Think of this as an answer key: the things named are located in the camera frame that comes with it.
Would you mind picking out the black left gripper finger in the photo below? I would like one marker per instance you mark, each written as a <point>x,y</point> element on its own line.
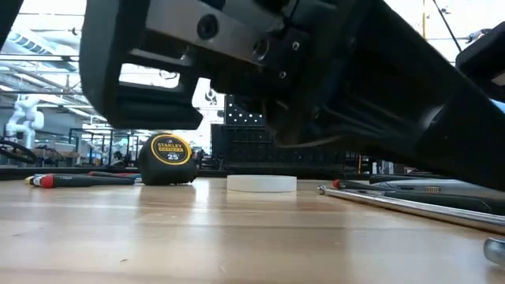
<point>102,59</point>
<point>394,98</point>

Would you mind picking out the grey utility knife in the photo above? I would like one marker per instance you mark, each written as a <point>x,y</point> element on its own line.
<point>414,185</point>

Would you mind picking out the black screwdriver red cap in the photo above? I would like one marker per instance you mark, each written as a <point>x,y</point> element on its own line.
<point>355,184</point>
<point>87,181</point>

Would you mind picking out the chrome telescoping rod tool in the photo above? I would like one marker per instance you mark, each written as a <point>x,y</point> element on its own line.
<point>414,209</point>

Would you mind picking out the yellow black Stanley tape measure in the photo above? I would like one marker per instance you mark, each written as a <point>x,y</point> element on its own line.
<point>167,165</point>

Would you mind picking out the white tape roll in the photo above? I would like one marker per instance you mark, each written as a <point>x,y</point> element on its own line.
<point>260,184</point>

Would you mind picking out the large chrome wrench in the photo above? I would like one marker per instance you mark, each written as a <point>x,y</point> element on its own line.
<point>495,250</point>

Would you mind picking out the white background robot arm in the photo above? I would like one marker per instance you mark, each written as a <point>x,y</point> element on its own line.
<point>25,114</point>

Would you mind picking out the black metal rack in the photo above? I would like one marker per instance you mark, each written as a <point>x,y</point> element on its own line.
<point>111,148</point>

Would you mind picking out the small black red screwdriver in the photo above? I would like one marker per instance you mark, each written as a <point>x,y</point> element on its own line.
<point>102,173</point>

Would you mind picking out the black screwdriver yellow cap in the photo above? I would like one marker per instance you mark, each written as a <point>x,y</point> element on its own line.
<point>28,180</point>

